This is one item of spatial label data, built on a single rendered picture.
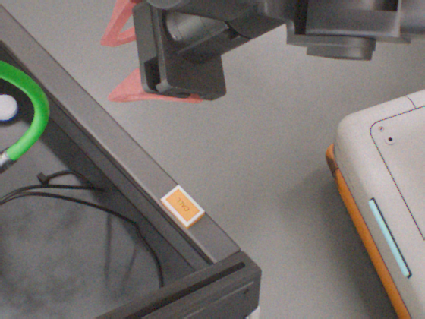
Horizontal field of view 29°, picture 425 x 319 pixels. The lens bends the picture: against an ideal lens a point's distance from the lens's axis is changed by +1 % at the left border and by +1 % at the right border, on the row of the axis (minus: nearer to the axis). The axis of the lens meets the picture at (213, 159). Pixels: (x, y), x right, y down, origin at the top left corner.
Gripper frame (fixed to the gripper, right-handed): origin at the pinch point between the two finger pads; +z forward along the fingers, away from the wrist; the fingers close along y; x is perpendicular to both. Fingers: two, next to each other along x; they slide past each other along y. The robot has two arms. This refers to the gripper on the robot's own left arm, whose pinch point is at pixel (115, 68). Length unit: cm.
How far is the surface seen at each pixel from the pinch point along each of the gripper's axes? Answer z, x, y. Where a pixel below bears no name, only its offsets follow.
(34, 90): 9.1, -2.0, -0.9
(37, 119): 13.4, 1.0, 0.3
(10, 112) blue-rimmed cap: 50, 22, -14
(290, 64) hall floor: 77, 131, -48
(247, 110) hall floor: 85, 119, -36
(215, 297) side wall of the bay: 14.8, 23.3, 18.7
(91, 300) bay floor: 40.0, 25.4, 15.4
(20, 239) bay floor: 48, 20, 5
